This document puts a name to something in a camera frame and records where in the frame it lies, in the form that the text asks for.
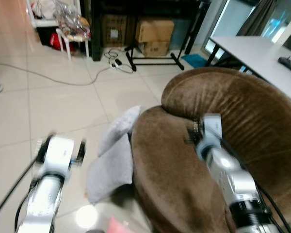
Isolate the large grey pillow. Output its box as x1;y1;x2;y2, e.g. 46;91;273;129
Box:
85;133;134;204

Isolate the brown velvet round sofa chair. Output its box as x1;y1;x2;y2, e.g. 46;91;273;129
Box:
131;67;291;233

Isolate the small grey pillow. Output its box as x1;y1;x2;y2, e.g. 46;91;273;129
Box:
97;105;142;157

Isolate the blue floor mat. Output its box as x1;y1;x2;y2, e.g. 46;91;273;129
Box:
181;53;209;69

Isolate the pink pillow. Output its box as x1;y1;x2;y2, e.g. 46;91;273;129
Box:
104;216;137;233

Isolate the black metal clothes rack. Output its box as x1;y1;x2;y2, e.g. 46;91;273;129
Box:
125;43;185;71

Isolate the black handheld controller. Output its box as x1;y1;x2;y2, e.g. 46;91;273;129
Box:
277;56;291;78

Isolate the small printed cardboard box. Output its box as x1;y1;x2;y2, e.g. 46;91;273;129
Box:
143;41;171;58

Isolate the white power strip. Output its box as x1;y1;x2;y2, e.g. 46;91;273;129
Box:
109;58;123;68

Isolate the white table with black legs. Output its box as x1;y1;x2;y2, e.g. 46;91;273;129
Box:
210;35;291;105

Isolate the red bag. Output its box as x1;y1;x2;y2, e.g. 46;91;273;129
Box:
49;32;64;51

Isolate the white plastic stool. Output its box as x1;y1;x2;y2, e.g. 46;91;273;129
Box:
56;27;91;60

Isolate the white chair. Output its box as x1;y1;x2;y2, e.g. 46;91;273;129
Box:
273;20;291;58

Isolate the white shelf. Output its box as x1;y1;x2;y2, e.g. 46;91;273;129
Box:
26;0;83;29

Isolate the black shelf unit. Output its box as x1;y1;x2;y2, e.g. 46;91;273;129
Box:
90;0;210;62

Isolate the clear plastic bag of items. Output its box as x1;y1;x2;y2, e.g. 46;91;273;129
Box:
52;0;92;42

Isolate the dark labelled cardboard box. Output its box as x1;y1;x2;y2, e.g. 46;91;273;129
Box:
102;15;129;48

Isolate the grey curtain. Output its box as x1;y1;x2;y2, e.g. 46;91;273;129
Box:
237;0;278;37

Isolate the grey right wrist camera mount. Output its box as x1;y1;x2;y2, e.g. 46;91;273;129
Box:
196;114;224;158

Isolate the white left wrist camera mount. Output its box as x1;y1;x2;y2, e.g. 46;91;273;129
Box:
39;136;76;178

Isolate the grey floor cable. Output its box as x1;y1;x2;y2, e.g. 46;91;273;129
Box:
0;62;112;87

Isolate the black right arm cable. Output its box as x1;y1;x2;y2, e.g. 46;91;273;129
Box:
218;137;291;233

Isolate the black looped cable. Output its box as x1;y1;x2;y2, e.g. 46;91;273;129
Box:
104;48;136;74

